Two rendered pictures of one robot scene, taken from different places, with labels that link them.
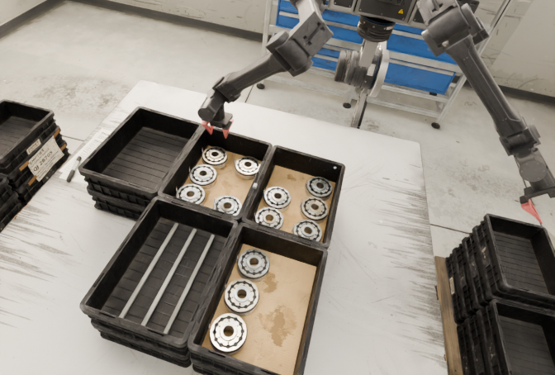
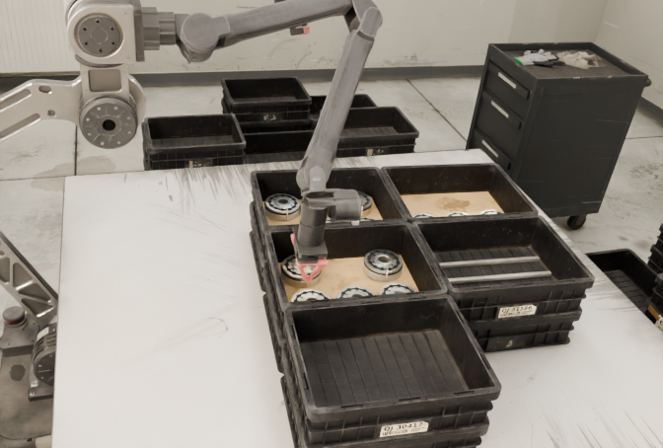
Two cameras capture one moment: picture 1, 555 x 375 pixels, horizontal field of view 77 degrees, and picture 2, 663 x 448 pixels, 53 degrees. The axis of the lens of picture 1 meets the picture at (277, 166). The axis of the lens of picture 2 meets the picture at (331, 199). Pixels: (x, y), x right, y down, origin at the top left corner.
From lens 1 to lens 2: 2.04 m
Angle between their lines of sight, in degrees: 82
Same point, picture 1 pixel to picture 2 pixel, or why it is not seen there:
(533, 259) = (177, 140)
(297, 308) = (430, 198)
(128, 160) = not seen: hidden behind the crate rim
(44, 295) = (600, 419)
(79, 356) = (595, 349)
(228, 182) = (338, 284)
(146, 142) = not seen: hidden behind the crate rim
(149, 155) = (368, 389)
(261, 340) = (476, 210)
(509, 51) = not seen: outside the picture
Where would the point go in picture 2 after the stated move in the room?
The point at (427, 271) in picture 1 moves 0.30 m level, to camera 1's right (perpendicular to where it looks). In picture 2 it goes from (291, 165) to (267, 129)
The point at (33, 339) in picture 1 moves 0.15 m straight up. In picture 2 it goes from (628, 394) to (649, 350)
